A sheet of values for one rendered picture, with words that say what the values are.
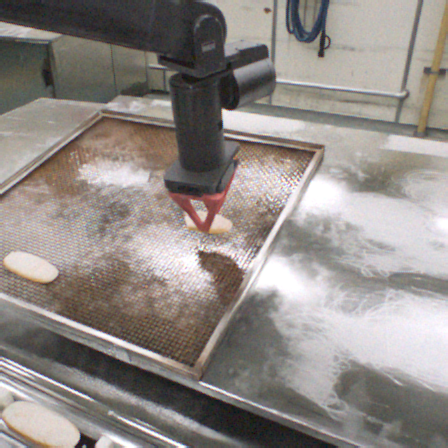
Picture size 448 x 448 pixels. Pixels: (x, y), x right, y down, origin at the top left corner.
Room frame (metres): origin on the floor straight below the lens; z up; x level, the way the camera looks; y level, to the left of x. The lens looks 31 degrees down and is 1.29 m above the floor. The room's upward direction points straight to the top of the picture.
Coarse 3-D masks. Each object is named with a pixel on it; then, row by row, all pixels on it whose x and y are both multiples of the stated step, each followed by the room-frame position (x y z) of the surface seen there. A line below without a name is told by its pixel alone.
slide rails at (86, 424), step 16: (0, 384) 0.36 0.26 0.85; (16, 384) 0.36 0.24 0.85; (16, 400) 0.34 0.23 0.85; (32, 400) 0.34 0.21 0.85; (48, 400) 0.34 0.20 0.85; (0, 416) 0.32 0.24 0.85; (64, 416) 0.32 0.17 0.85; (80, 416) 0.32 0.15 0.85; (80, 432) 0.30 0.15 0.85; (96, 432) 0.30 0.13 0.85; (112, 432) 0.30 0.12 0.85
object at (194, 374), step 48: (96, 144) 0.86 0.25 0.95; (144, 144) 0.85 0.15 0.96; (288, 144) 0.80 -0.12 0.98; (0, 192) 0.71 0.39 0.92; (144, 192) 0.69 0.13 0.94; (0, 240) 0.59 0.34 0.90; (144, 240) 0.57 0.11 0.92; (0, 288) 0.49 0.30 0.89; (48, 288) 0.48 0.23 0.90; (240, 288) 0.46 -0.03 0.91; (96, 336) 0.39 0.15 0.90
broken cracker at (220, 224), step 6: (186, 216) 0.55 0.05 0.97; (204, 216) 0.55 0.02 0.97; (216, 216) 0.55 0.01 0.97; (186, 222) 0.54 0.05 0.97; (192, 222) 0.54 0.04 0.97; (216, 222) 0.53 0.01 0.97; (222, 222) 0.53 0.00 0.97; (228, 222) 0.54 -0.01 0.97; (192, 228) 0.53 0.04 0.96; (210, 228) 0.52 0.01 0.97; (216, 228) 0.52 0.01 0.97; (222, 228) 0.52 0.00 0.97; (228, 228) 0.53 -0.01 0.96
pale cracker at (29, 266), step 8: (8, 256) 0.54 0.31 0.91; (16, 256) 0.54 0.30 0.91; (24, 256) 0.54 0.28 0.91; (32, 256) 0.54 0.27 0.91; (8, 264) 0.53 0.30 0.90; (16, 264) 0.52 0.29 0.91; (24, 264) 0.52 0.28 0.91; (32, 264) 0.52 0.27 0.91; (40, 264) 0.52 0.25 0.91; (48, 264) 0.52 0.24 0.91; (16, 272) 0.51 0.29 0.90; (24, 272) 0.51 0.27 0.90; (32, 272) 0.51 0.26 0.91; (40, 272) 0.50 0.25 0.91; (48, 272) 0.50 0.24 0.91; (56, 272) 0.51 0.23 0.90; (32, 280) 0.50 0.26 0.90; (40, 280) 0.49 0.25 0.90; (48, 280) 0.49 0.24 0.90
